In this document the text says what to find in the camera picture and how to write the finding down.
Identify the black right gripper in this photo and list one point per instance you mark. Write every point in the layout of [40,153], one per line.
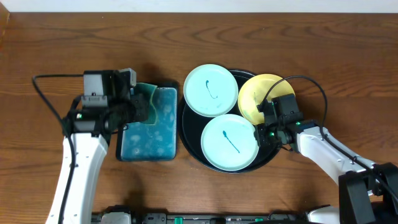
[260,130]

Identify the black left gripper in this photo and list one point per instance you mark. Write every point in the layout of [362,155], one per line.
[138,106]

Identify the green yellow scrub sponge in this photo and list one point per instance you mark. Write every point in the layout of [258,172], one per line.
[148,91]

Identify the mint plate bottom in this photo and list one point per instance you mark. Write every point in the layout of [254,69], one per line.
[228,143]

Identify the mint plate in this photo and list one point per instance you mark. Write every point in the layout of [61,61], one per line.
[210,90]
[228,143]

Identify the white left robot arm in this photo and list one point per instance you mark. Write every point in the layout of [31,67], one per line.
[83,155]

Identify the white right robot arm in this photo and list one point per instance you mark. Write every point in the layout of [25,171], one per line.
[367,190]

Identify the yellow plate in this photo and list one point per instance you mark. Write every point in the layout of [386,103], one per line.
[252,94]

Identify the black tub of soapy water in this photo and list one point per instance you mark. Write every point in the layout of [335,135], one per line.
[141,142]

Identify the mint plate top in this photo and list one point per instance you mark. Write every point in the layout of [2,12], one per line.
[210,90]

